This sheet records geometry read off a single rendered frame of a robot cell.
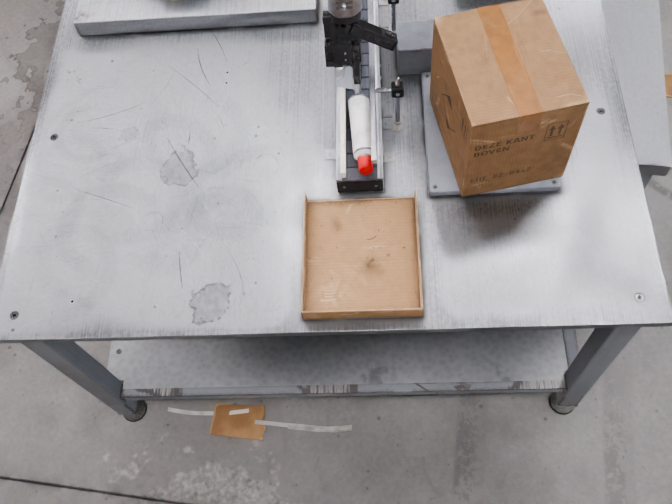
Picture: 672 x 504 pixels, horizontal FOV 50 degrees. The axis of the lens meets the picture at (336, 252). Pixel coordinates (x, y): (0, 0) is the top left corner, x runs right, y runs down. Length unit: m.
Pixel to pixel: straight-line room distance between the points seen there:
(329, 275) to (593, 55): 0.90
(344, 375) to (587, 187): 0.89
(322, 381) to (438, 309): 0.68
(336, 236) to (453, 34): 0.51
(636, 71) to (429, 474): 1.29
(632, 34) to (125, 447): 1.93
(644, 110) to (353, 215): 0.76
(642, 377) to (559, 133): 1.14
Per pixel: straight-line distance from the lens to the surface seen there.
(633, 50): 2.04
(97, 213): 1.83
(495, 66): 1.55
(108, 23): 2.15
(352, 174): 1.67
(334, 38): 1.68
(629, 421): 2.45
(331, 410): 2.36
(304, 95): 1.89
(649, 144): 1.86
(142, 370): 2.29
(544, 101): 1.51
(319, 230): 1.65
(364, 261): 1.61
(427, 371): 2.16
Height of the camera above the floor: 2.27
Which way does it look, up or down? 62 degrees down
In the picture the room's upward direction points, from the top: 10 degrees counter-clockwise
